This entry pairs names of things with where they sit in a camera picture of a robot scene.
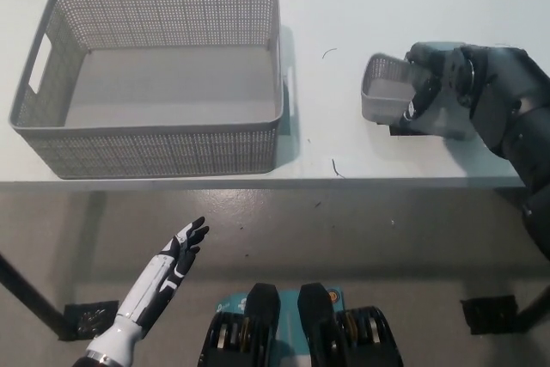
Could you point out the black table leg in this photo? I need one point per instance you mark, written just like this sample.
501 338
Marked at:
30 294

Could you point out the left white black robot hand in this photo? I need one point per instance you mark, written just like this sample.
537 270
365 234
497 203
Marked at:
165 274

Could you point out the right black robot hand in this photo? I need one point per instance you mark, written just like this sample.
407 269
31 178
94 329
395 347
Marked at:
494 83

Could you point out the black teal robot body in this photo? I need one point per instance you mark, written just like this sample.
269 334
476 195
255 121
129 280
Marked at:
313 332

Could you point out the small grey perforated basket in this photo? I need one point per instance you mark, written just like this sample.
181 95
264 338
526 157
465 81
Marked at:
384 89

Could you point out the large grey perforated basket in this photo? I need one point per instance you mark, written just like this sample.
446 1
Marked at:
167 79

